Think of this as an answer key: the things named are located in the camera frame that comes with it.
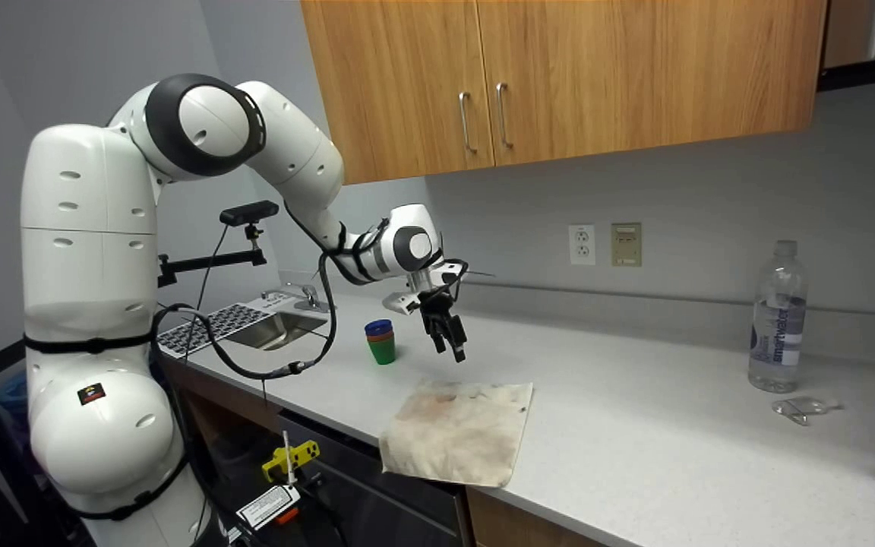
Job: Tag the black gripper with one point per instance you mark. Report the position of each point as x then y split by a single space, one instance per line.
438 308

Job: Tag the stained beige cloth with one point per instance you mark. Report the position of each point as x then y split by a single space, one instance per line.
456 430

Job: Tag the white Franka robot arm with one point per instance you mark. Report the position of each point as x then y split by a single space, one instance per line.
84 253

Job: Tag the green plastic cup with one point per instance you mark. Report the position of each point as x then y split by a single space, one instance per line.
382 352

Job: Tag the blue bowl with yellow item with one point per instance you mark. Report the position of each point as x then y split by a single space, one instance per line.
379 329

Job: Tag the chrome faucet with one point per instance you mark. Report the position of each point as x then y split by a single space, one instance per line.
308 297

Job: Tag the steel sink basin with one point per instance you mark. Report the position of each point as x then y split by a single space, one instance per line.
281 329

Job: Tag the black dishwasher front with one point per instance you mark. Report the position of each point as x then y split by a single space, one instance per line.
355 505

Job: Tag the wooden base cabinet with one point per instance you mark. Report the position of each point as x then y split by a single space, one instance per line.
516 525

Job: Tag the yellow clamp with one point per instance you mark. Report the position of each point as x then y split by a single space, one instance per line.
289 461

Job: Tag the white labelled box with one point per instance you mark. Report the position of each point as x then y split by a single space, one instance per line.
268 508

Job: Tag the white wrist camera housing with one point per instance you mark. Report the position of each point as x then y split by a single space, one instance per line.
402 301

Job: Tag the white wall outlet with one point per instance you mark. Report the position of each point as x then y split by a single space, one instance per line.
581 245

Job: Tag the beige wall plate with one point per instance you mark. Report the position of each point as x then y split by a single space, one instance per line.
626 245

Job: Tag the black camera on mount arm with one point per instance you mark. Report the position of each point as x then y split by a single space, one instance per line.
251 212

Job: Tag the wooden wall cabinet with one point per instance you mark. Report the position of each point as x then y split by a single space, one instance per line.
610 71

